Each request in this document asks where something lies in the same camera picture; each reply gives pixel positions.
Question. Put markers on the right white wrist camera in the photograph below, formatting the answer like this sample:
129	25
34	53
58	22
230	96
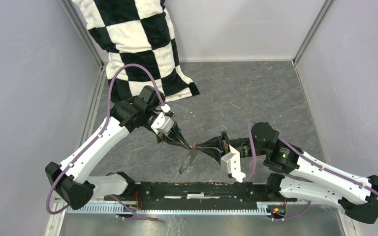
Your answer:
230	163

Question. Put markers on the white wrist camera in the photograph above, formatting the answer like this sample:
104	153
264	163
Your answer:
230	163
164	121

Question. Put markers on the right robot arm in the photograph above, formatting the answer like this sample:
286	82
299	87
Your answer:
295	174

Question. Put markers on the white slotted cable duct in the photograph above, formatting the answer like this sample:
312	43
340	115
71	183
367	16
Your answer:
116	208

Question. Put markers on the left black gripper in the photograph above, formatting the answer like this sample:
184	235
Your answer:
174	135

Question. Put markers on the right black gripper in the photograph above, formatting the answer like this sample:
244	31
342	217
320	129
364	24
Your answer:
223	145

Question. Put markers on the black white checkered blanket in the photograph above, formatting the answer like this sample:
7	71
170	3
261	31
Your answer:
139	38

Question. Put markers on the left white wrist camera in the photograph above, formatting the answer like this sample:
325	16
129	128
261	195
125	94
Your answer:
164	121

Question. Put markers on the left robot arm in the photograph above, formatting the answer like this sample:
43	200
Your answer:
71	179

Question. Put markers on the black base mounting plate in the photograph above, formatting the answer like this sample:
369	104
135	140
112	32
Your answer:
199	195

